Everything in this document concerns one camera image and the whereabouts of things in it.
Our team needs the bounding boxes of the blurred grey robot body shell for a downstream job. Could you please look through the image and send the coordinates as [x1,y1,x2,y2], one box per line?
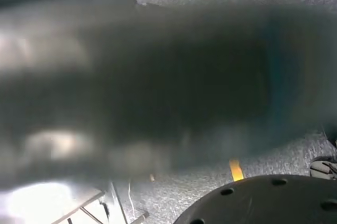
[0,0,337,192]

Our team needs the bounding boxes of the yellow floor tape outline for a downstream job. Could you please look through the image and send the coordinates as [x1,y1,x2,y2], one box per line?
[228,159,246,182]

